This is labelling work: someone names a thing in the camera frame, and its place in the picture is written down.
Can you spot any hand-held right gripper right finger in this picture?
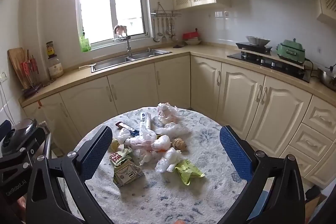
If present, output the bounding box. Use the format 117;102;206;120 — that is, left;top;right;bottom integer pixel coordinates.
219;126;307;224

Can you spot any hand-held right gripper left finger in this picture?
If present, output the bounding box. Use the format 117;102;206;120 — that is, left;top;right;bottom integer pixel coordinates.
25;125;114;224

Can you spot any red and white wrapper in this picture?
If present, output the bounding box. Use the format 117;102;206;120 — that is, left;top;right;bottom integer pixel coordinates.
109;148;134;167

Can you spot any white plastic bag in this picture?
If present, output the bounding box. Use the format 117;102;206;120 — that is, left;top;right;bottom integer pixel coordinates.
136;149;154;165
157;102;182;125
151;135;172;152
117;128;132;145
155;148;182;173

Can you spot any green paper carton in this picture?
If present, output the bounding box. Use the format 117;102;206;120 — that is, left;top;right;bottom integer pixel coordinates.
113;163;145;188

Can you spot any brown snack bar wrapper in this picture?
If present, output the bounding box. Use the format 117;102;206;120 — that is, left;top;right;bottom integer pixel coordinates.
116;122;139;135

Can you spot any pink plastic bag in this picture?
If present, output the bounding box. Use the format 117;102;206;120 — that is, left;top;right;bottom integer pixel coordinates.
125;135;158;151

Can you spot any green snack packet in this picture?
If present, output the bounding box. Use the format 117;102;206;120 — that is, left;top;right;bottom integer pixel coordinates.
175;159;205;186

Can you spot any long white packet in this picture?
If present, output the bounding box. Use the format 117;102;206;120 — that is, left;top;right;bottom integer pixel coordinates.
140;112;153;136

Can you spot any clear plastic bag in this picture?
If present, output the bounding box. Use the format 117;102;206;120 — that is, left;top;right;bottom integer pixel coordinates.
163;122;191;138

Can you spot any person's left hand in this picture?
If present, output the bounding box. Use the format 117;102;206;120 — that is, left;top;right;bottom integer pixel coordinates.
16;198;27;212

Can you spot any metal rack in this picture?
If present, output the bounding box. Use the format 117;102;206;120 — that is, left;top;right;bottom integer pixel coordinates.
39;120;57;161

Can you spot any dark round appliance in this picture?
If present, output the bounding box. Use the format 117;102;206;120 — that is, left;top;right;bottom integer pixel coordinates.
14;119;46;147

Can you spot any row of cream cabinet doors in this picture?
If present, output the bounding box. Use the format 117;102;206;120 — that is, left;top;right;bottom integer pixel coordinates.
22;55;314;161

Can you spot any small cream drawer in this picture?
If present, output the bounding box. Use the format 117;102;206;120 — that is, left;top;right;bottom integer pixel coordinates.
281;145;319;180

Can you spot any blue floral round tablecloth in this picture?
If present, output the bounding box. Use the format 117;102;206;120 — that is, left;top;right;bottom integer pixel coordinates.
67;106;248;224

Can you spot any medium cream drawer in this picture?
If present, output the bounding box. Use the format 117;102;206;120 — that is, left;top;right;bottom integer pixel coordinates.
289;123;334;160

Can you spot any dark utensil tray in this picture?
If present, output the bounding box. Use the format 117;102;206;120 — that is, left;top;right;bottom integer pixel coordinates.
23;82;44;97

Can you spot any black cloth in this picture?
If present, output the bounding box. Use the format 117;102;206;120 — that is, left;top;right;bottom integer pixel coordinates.
306;185;322;201

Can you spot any glass jar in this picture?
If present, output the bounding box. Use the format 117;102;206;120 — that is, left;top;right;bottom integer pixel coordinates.
48;56;64;80

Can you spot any steel double sink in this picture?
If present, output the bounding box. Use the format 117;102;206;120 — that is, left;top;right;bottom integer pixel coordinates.
91;49;172;73

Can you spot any black glass gas stove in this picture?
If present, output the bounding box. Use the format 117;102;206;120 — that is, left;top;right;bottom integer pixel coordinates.
227;52;311;83

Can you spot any large cream drawer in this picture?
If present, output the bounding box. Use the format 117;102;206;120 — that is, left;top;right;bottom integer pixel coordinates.
302;102;336;134

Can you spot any brown cardboard box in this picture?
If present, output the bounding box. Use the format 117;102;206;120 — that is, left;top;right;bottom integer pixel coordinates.
304;194;328;223

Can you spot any beige kitchen countertop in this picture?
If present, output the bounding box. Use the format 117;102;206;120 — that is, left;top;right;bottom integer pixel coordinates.
18;42;336;106

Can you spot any red chopsticks bundle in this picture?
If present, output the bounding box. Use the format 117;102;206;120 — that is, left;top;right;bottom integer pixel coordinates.
20;55;40;88

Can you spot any green dish soap bottle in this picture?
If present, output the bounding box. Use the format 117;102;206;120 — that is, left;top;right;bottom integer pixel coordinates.
79;32;91;52

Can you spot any steel faucet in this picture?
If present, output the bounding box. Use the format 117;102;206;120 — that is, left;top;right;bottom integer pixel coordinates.
125;35;133;55

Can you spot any dark bottle with yellow label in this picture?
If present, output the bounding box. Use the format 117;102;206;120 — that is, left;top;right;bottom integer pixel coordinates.
46;41;55;59

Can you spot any wooden cutting board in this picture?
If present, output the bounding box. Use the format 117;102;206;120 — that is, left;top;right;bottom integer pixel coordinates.
7;47;32;90

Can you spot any grey bowl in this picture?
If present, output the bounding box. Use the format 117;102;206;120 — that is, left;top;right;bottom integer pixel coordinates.
245;35;271;46

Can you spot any green electric cooking pot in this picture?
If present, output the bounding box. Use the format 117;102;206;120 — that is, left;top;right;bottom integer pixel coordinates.
276;39;306;65

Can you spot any steel pot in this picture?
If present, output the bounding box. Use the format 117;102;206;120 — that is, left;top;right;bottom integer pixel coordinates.
316;64;336;89

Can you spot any steel ladle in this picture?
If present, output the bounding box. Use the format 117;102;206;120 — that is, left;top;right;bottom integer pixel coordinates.
153;17;160;43

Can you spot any steel skimmer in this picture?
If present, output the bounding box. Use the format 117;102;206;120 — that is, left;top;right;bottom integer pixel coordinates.
172;18;179;42

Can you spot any steel spatula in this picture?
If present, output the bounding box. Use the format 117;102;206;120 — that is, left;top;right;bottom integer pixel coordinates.
161;17;168;42

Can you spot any white framed window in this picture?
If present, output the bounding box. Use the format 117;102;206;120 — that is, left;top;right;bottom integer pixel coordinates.
76;0;153;50

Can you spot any white power cable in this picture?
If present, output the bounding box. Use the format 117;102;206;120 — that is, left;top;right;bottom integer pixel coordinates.
0;81;13;122

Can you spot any black power cable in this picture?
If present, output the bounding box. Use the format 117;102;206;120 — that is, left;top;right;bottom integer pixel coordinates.
304;59;319;77

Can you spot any wall utensil rack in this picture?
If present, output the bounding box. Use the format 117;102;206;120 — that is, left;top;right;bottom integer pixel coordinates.
151;2;182;17

